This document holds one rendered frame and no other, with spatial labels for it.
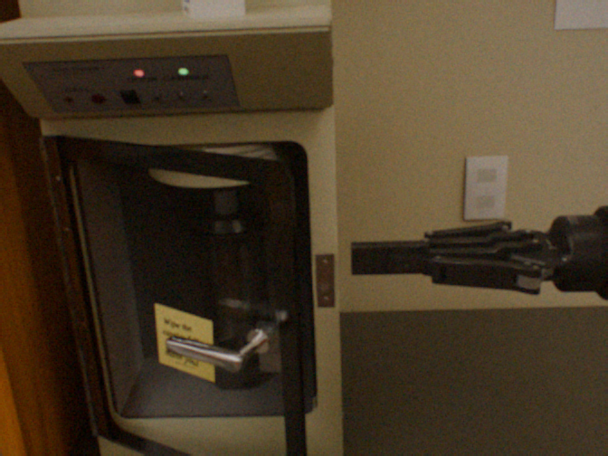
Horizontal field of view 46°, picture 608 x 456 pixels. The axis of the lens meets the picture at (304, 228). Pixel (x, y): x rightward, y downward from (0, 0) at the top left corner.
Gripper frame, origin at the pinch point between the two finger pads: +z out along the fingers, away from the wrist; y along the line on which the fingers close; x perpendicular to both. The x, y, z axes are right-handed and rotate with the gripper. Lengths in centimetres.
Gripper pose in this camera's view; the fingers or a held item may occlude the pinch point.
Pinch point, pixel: (386, 257)
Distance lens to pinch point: 71.0
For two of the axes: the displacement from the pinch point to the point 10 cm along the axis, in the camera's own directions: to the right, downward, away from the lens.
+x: 0.4, 9.3, 3.7
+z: -10.0, 0.2, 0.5
